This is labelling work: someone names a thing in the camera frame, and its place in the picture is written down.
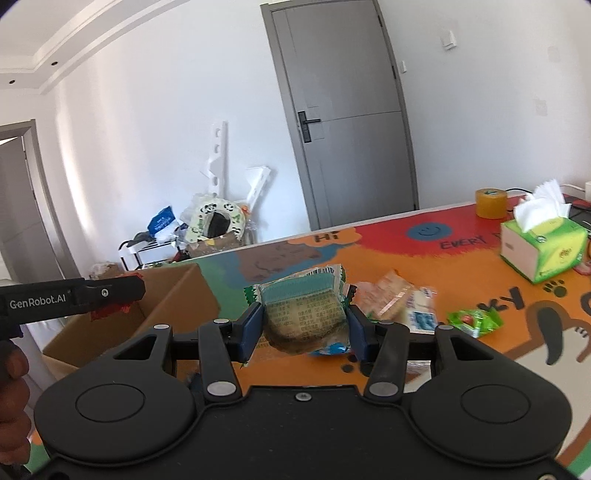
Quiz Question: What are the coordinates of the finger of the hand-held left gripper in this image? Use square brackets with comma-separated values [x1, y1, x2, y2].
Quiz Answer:
[85, 273, 147, 311]

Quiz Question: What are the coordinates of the brown cardboard box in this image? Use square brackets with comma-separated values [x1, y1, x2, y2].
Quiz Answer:
[42, 263, 223, 385]

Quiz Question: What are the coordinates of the black shoe rack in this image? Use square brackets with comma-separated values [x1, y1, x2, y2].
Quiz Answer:
[119, 230, 186, 271]

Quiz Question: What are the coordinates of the red and white snack packet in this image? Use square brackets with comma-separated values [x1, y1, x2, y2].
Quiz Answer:
[90, 271, 142, 321]

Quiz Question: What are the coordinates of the bright green candy packet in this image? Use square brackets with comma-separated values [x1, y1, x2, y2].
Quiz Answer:
[446, 307, 505, 340]

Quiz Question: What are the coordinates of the blue and white bag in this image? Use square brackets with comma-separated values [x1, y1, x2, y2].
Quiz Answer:
[147, 205, 179, 237]

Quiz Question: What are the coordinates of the orange and brown floor carton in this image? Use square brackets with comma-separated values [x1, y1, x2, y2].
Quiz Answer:
[89, 262, 124, 280]

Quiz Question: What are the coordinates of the teal-edged cake packet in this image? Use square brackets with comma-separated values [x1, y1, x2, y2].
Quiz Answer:
[244, 264, 357, 370]

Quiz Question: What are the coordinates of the short white board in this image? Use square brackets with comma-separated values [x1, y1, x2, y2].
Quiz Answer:
[244, 166, 274, 219]

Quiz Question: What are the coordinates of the white and blue snack packet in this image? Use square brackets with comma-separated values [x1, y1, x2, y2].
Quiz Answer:
[401, 286, 437, 334]

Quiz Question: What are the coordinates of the grey door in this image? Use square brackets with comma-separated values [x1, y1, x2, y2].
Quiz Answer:
[260, 0, 421, 232]

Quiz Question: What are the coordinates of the yellow-brown tape roll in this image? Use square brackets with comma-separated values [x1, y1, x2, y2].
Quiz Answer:
[475, 187, 509, 220]

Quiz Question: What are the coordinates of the taped brown floor carton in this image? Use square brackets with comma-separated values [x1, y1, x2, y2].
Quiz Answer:
[186, 232, 242, 260]

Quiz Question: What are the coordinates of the black door handle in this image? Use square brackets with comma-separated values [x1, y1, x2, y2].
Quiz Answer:
[297, 111, 322, 144]

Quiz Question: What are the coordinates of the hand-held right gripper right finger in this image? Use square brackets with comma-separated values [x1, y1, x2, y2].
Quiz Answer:
[345, 305, 506, 403]

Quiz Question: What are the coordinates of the person's left hand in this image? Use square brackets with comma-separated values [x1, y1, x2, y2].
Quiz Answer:
[0, 342, 32, 462]

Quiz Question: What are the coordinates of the panda toilet seat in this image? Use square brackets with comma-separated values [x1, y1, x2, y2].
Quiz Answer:
[186, 194, 249, 244]

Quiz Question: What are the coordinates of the tall white board with holes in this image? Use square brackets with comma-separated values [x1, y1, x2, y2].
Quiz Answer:
[200, 121, 230, 200]

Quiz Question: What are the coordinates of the grey side door frame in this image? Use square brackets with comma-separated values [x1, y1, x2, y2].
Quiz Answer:
[0, 119, 80, 283]

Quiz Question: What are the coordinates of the green tissue box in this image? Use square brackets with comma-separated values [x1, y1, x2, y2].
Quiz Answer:
[500, 179, 590, 284]

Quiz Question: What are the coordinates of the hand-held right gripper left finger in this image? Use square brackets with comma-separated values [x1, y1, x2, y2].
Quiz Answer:
[111, 304, 265, 403]

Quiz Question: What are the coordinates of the black flat device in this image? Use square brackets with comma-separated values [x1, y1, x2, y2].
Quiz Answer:
[564, 194, 591, 230]

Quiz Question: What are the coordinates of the colourful cartoon table mat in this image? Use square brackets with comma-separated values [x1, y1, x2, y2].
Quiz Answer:
[175, 194, 591, 480]

